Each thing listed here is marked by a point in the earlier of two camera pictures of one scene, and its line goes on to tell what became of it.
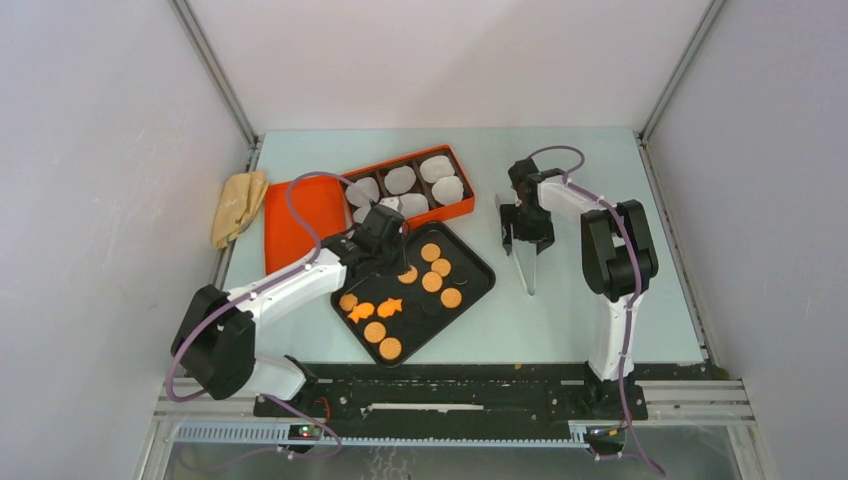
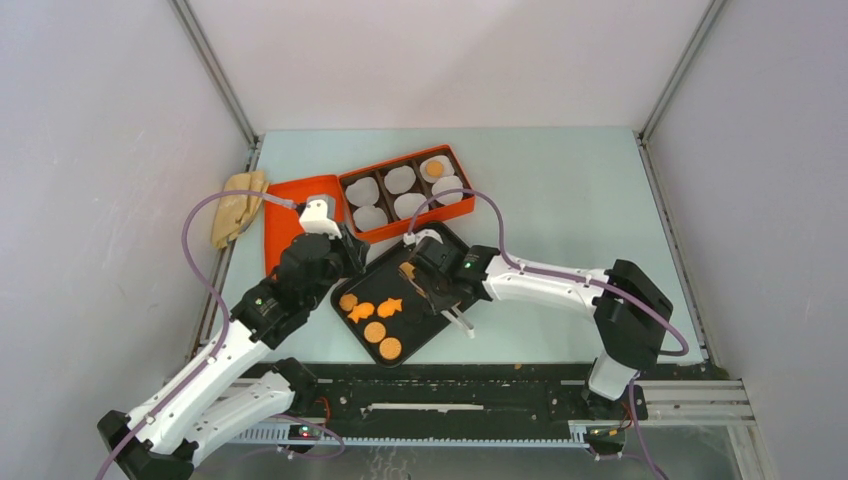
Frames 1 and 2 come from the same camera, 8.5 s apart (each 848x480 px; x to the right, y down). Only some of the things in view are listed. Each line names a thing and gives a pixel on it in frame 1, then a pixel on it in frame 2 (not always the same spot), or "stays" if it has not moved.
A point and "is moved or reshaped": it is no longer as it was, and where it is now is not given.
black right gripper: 542,234 -> 435,304
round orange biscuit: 408,277 is moved or reshaped
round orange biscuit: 390,348 stays
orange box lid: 321,200 stays
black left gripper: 402,263 -> 355,252
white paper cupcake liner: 448,189 stays
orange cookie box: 430,184 stays
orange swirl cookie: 348,301 stays
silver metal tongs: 524,253 -> 457,315
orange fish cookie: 386,308 stays
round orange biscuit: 375,332 stays
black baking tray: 398,314 stays
